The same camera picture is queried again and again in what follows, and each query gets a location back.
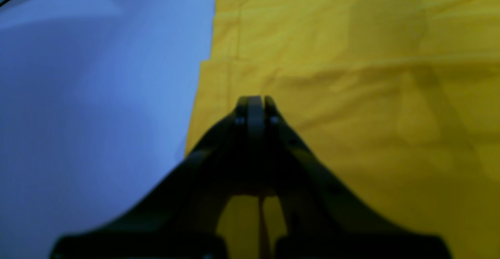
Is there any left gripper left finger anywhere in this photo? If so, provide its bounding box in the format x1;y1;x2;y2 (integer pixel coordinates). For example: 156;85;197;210
50;96;250;259

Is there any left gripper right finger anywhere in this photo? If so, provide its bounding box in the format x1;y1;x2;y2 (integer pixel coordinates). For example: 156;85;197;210
264;96;452;259

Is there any yellow T-shirt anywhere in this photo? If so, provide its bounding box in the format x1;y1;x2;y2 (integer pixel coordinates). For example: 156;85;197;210
186;0;500;259

